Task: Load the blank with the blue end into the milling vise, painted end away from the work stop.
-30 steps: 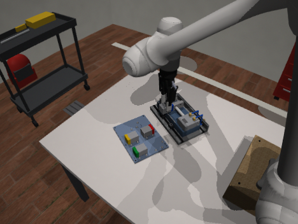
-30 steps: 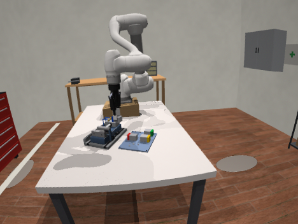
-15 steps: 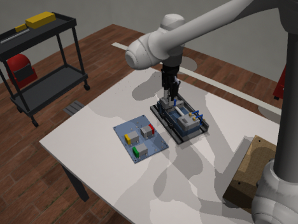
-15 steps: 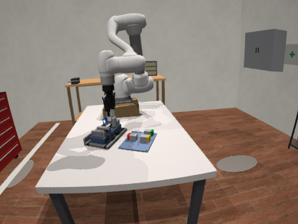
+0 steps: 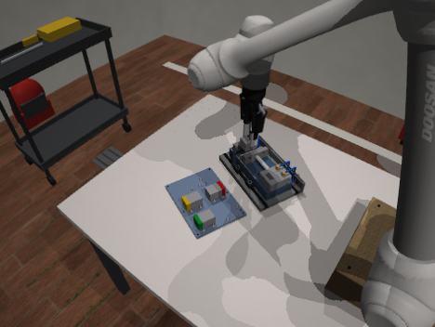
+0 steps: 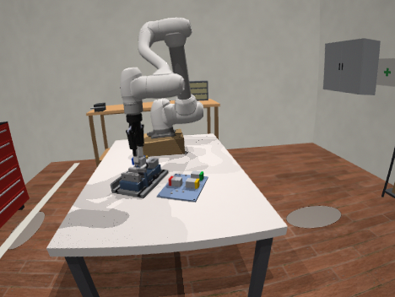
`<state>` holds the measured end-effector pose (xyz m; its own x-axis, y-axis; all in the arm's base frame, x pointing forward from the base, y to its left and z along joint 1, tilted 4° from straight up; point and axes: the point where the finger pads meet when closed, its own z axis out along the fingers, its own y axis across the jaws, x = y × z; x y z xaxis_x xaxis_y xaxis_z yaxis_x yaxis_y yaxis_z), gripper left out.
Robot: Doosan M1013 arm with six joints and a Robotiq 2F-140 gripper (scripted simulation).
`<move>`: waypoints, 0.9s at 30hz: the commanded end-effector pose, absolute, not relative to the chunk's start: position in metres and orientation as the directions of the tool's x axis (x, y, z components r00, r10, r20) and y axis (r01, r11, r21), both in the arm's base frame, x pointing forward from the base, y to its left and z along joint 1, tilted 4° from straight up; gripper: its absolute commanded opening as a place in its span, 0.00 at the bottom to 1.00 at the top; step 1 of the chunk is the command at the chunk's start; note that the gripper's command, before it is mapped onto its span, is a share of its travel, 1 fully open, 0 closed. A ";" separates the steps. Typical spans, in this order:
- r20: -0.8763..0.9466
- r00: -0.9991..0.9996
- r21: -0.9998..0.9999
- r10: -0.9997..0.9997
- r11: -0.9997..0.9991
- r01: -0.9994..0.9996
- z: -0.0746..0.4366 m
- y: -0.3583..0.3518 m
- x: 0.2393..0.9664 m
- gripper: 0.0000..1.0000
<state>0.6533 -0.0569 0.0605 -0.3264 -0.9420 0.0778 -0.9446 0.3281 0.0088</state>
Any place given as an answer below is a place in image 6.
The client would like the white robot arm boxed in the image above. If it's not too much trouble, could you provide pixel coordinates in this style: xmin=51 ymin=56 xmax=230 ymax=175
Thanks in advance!
xmin=121 ymin=18 xmax=203 ymax=139

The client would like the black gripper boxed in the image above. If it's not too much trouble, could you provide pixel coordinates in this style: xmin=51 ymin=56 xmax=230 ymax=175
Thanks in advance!
xmin=126 ymin=113 xmax=144 ymax=163

